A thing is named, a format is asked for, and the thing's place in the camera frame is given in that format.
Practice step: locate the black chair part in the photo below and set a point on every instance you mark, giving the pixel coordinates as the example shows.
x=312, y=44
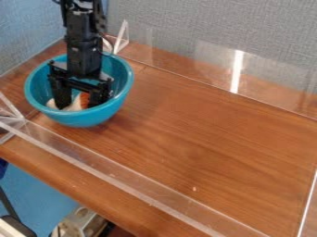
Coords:
x=11, y=226

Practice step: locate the grey metal bracket below table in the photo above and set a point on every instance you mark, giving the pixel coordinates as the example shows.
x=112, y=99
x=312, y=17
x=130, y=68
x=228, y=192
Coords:
x=82, y=223

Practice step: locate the clear acrylic back barrier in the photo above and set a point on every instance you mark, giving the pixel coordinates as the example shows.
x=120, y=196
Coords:
x=272, y=82

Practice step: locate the clear acrylic left bracket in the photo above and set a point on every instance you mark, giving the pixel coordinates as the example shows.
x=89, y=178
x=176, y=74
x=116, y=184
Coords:
x=13, y=120

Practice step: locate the clear acrylic front barrier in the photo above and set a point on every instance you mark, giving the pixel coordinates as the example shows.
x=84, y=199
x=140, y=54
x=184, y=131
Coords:
x=172, y=202

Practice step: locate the blue bowl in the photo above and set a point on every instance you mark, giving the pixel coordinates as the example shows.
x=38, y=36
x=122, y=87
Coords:
x=78, y=115

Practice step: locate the toy mushroom brown cap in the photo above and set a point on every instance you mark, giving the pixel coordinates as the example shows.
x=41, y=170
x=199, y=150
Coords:
x=79, y=103

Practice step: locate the clear acrylic barrier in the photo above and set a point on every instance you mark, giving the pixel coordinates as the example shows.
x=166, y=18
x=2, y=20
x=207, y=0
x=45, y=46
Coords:
x=172, y=202
x=272, y=82

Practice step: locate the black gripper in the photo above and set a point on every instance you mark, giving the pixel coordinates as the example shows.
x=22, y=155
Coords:
x=81, y=73

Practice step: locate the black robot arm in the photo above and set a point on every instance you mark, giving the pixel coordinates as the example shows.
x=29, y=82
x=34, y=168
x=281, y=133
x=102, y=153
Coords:
x=84, y=20

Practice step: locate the clear acrylic corner bracket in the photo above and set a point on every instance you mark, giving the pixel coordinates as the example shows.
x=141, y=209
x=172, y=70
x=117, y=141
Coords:
x=116, y=43

